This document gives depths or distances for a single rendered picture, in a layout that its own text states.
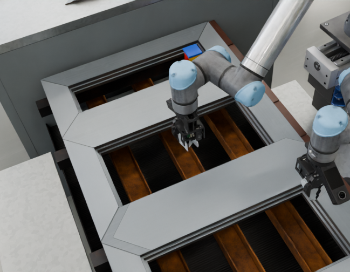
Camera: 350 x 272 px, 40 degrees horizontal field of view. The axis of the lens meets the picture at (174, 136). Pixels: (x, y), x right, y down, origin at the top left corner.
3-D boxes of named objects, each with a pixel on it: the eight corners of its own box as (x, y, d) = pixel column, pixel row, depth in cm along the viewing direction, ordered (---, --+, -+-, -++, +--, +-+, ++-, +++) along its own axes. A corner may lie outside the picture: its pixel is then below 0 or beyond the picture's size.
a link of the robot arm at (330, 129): (355, 126, 113) (318, 128, 113) (346, 154, 121) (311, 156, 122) (347, 101, 118) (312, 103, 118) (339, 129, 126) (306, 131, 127)
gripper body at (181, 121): (183, 148, 148) (180, 122, 138) (172, 128, 153) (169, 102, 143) (206, 138, 149) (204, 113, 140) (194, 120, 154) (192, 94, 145)
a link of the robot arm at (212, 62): (241, 77, 139) (214, 97, 135) (213, 59, 145) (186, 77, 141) (241, 56, 133) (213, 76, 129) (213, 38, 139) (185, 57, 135)
